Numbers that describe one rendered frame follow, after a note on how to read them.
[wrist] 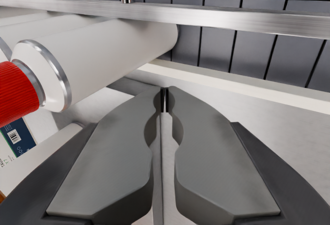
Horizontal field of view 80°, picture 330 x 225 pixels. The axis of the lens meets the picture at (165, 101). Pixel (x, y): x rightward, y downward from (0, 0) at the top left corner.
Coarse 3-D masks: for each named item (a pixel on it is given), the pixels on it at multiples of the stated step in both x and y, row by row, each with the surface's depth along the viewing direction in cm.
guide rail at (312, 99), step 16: (144, 64) 24; (160, 64) 24; (176, 64) 24; (192, 80) 22; (208, 80) 21; (224, 80) 20; (240, 80) 20; (256, 80) 20; (256, 96) 19; (272, 96) 18; (288, 96) 18; (304, 96) 17; (320, 96) 17
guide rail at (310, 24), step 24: (0, 0) 26; (24, 0) 23; (48, 0) 21; (72, 0) 19; (96, 0) 19; (192, 24) 14; (216, 24) 13; (240, 24) 13; (264, 24) 12; (288, 24) 11; (312, 24) 11
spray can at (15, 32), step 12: (12, 24) 16; (24, 24) 16; (36, 24) 17; (48, 24) 17; (60, 24) 18; (72, 24) 19; (84, 24) 20; (0, 36) 14; (12, 36) 15; (24, 36) 15; (36, 36) 16; (0, 48) 14; (12, 48) 14; (0, 60) 14
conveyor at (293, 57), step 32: (160, 0) 23; (192, 0) 21; (224, 0) 20; (256, 0) 19; (288, 0) 17; (320, 0) 16; (192, 32) 23; (224, 32) 21; (256, 32) 20; (192, 64) 25; (224, 64) 23; (256, 64) 21; (288, 64) 20; (320, 64) 18
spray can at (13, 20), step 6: (42, 12) 23; (48, 12) 23; (54, 12) 24; (60, 12) 24; (6, 18) 20; (12, 18) 20; (18, 18) 20; (24, 18) 21; (30, 18) 21; (36, 18) 22; (42, 18) 22; (0, 24) 19; (6, 24) 19
